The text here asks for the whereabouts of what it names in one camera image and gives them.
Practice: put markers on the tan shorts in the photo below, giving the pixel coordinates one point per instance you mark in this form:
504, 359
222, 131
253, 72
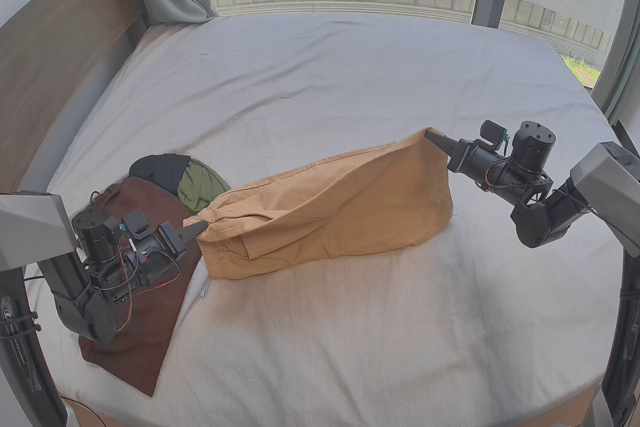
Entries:
350, 200

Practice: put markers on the black garment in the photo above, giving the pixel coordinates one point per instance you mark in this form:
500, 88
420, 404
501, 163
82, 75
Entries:
157, 172

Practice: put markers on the bed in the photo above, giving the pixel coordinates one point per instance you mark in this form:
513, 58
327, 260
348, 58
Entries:
350, 79

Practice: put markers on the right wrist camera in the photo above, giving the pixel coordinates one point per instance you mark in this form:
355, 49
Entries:
492, 132

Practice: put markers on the green garment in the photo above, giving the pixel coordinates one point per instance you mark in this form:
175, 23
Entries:
202, 187

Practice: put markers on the brown garment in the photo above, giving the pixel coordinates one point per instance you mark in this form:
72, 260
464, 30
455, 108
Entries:
145, 330

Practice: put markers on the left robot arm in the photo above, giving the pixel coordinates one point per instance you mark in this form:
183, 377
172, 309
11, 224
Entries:
35, 230

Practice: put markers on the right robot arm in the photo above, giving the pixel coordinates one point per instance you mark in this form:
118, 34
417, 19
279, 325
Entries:
605, 185

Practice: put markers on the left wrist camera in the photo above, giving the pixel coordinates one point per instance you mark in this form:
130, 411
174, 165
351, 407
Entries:
136, 225

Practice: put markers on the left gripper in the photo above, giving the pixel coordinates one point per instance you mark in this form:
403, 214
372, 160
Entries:
167, 250

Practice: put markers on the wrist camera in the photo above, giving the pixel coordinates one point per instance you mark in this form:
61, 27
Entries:
136, 225
492, 132

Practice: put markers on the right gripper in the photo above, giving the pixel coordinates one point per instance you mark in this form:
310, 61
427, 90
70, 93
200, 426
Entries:
475, 162

